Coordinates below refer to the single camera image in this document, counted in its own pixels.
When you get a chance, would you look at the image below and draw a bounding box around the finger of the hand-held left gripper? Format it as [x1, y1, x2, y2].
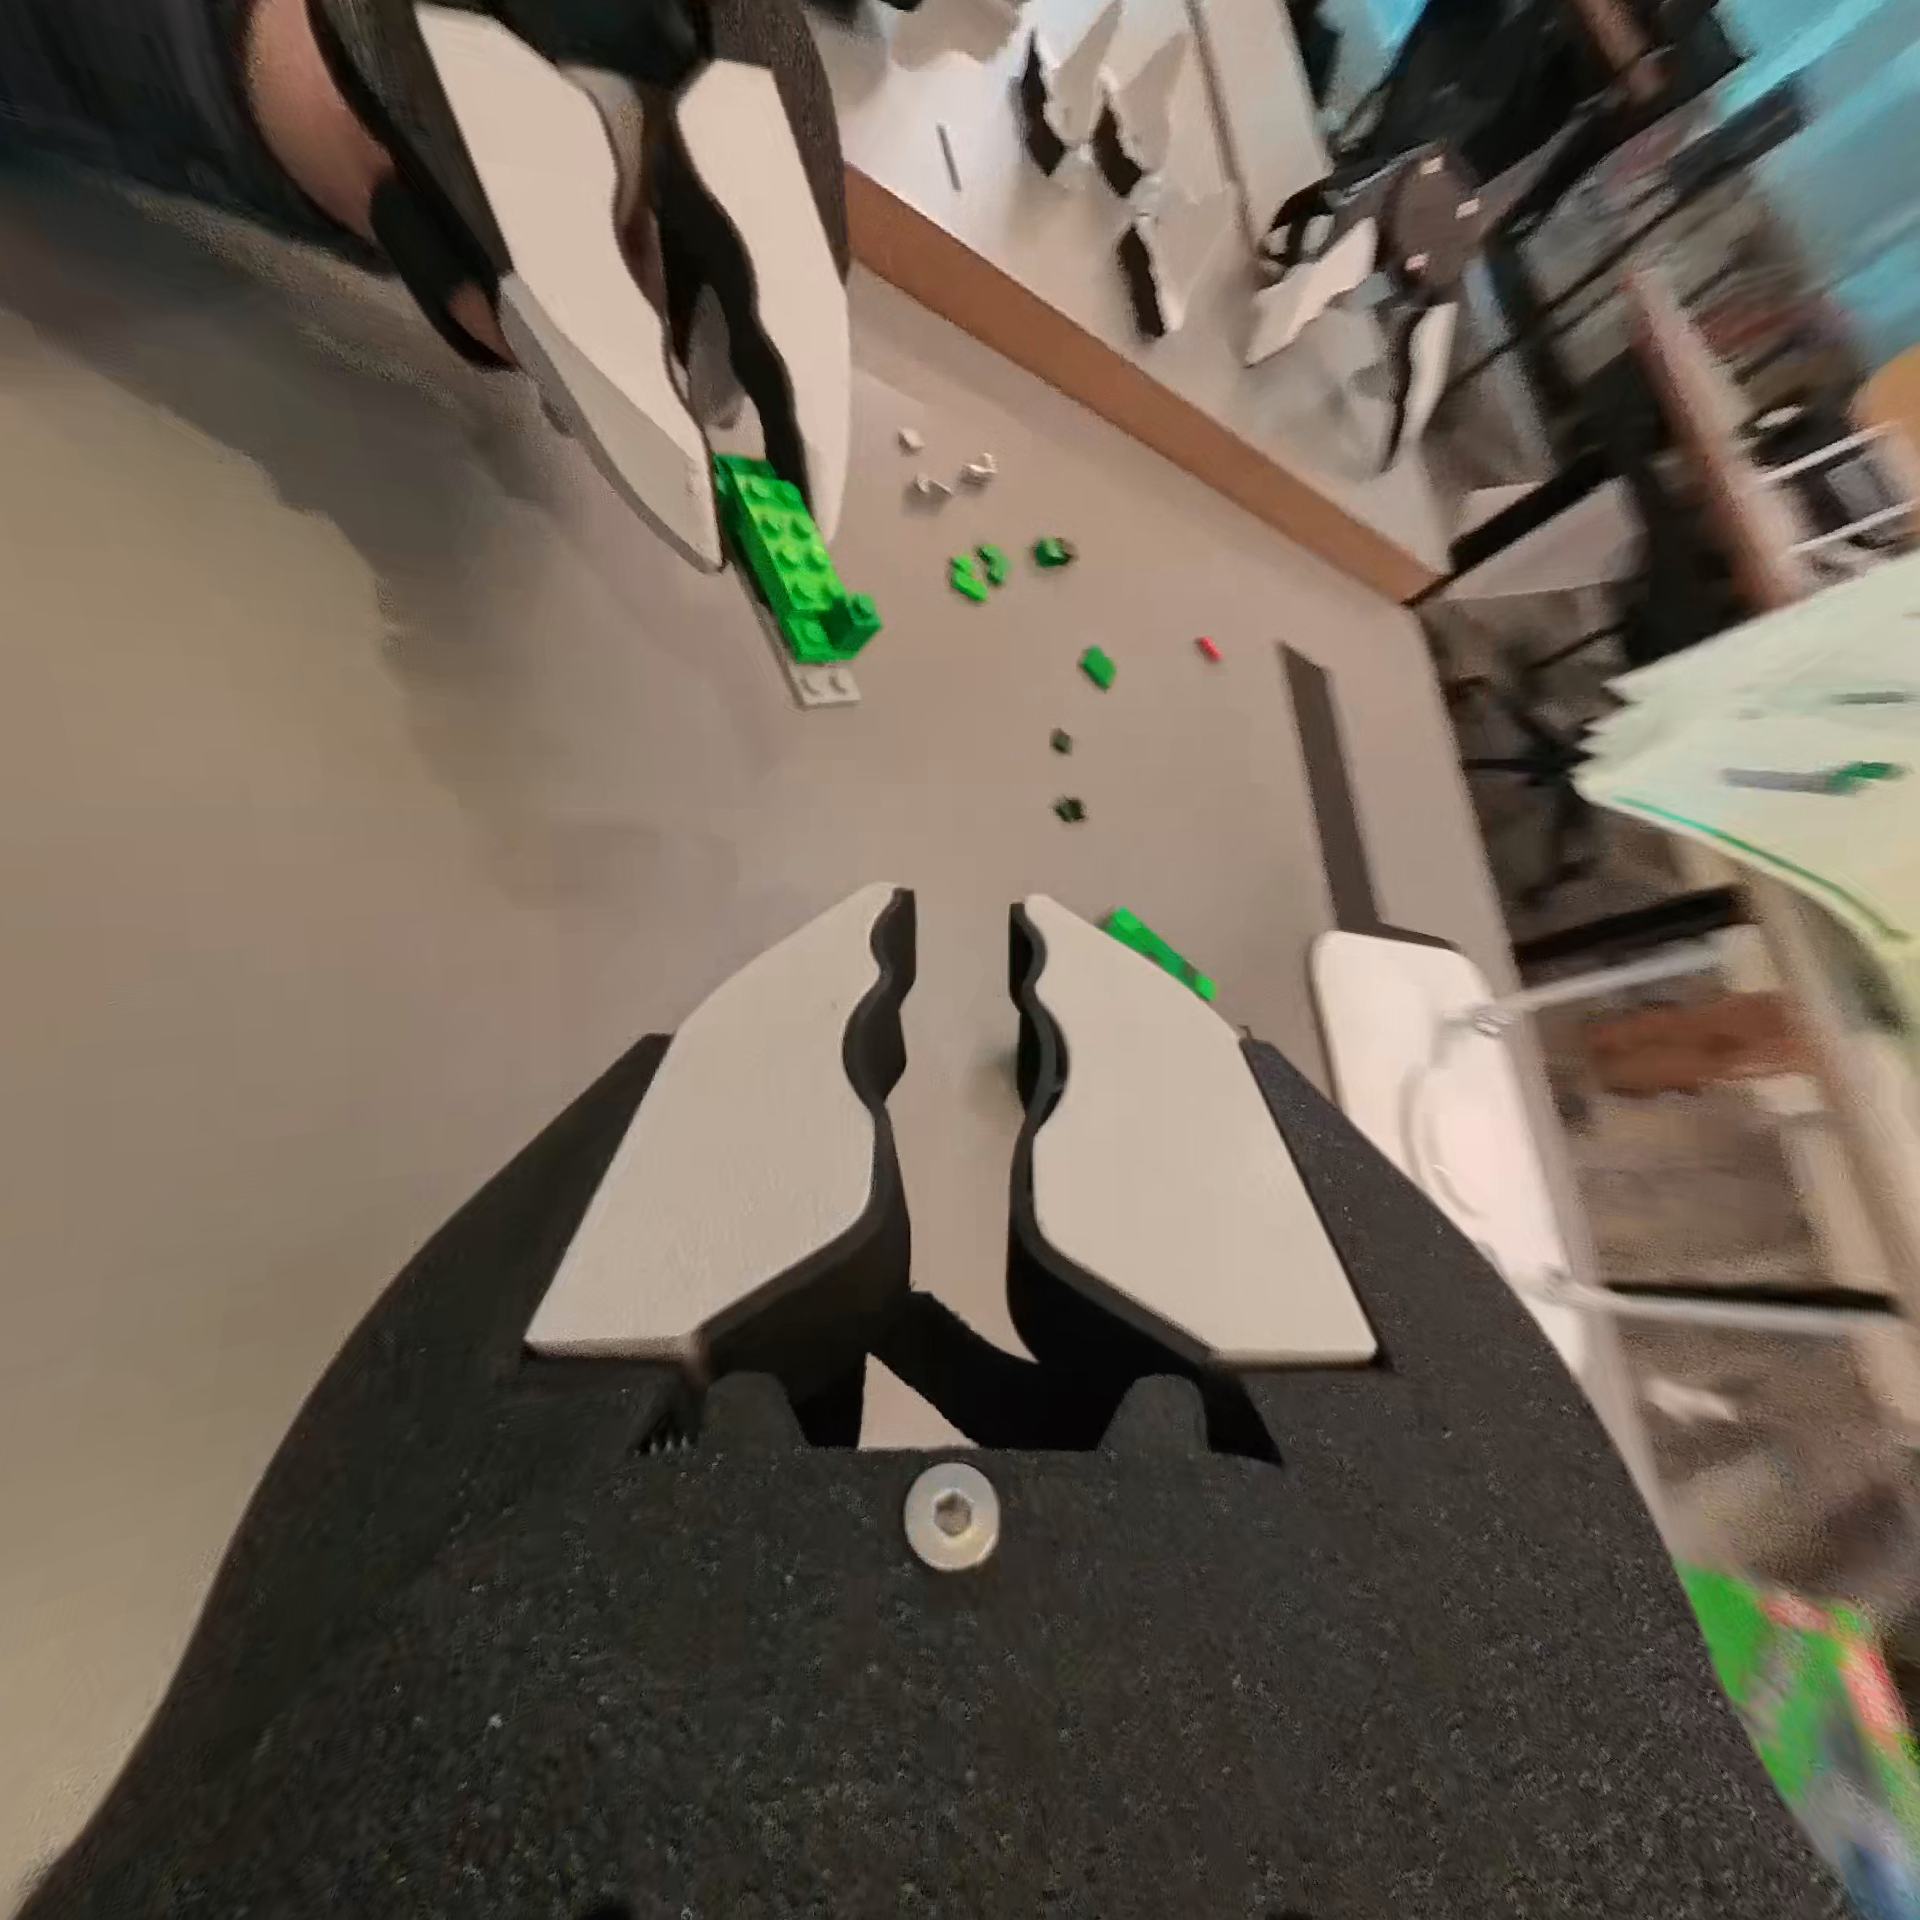
[406, 0, 730, 575]
[651, 56, 858, 548]

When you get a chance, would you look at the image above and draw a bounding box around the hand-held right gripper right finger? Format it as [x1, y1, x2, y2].
[1007, 894, 1384, 1382]

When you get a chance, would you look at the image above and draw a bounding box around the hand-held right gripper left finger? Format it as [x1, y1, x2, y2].
[521, 881, 918, 1382]

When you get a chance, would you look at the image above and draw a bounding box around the green brick assembly grey base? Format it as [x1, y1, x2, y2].
[712, 455, 884, 711]

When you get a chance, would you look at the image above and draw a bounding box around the person's left forearm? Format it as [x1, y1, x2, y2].
[0, 0, 303, 248]

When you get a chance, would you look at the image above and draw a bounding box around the white desk with wood edge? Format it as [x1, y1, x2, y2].
[810, 0, 1503, 608]

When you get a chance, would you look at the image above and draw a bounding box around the grey desk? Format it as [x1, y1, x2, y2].
[0, 165, 1518, 1920]

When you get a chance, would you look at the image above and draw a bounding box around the black desk slot cover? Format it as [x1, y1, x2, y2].
[1278, 641, 1384, 932]

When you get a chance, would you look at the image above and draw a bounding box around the spare gripper on desk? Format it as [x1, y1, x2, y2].
[1241, 180, 1466, 452]

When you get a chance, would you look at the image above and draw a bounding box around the person's left hand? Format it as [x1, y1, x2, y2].
[248, 0, 393, 241]

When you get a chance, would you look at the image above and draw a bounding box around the flat green brick plate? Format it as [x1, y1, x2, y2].
[1102, 904, 1220, 1003]

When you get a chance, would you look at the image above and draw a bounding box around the green printed instruction booklet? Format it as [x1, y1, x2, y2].
[1576, 575, 1920, 947]

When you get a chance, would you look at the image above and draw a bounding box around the green printed packaging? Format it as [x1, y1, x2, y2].
[1671, 1558, 1920, 1920]

